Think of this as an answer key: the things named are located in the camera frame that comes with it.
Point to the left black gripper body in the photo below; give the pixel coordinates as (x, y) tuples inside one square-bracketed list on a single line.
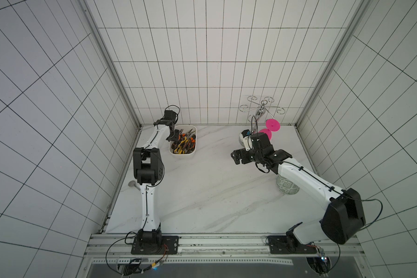
[(174, 136)]

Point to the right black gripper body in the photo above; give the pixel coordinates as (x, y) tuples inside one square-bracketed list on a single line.
[(245, 155)]

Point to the white plastic storage box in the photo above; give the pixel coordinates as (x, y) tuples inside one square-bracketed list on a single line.
[(191, 147)]

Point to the yellow combination pliers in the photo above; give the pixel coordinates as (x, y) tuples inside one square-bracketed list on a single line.
[(181, 147)]

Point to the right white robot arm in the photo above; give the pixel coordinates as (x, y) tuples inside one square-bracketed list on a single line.
[(343, 210)]

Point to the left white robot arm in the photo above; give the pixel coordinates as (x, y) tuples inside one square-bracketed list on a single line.
[(149, 171)]

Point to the lower pink cup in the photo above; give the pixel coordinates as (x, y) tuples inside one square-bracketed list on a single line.
[(267, 132)]

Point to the pink cup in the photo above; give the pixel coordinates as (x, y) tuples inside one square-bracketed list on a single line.
[(273, 125), (267, 132)]

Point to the upper pink cup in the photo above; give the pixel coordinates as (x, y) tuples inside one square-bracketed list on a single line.
[(273, 125)]

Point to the chrome cup holder stand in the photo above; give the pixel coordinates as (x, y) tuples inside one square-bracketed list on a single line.
[(259, 110)]

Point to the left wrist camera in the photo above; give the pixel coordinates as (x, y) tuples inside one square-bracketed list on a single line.
[(171, 116)]

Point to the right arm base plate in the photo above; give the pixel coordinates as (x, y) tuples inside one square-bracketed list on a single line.
[(282, 244)]

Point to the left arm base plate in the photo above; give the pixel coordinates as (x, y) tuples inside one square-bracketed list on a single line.
[(164, 245)]

